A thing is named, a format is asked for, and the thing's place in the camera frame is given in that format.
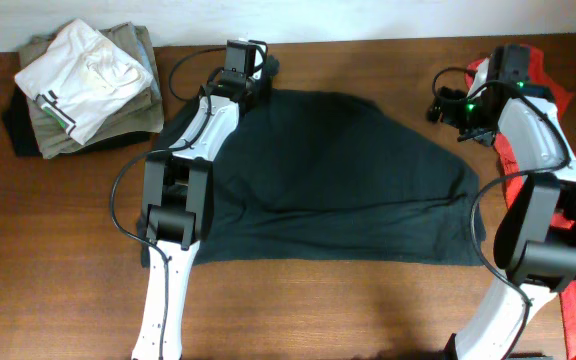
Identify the dark green t-shirt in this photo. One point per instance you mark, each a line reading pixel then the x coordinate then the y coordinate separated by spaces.
pixel 328 176

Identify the red t-shirt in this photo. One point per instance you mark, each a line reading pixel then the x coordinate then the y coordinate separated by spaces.
pixel 510 64

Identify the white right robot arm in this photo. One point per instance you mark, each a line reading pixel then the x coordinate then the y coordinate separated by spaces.
pixel 535 244

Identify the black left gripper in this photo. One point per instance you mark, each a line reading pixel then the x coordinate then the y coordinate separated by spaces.
pixel 259 90

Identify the white folded t-shirt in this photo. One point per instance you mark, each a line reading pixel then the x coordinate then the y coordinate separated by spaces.
pixel 82 79

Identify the light blue folded garment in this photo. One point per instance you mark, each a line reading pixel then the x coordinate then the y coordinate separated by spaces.
pixel 148 60

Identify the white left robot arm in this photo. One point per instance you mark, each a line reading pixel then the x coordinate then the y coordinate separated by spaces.
pixel 178 205

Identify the black folded garment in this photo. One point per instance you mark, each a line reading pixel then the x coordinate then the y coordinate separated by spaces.
pixel 17 122

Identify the olive folded garment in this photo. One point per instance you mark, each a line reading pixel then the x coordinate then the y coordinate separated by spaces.
pixel 142 113

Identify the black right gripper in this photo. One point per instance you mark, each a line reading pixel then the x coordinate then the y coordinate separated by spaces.
pixel 450 111

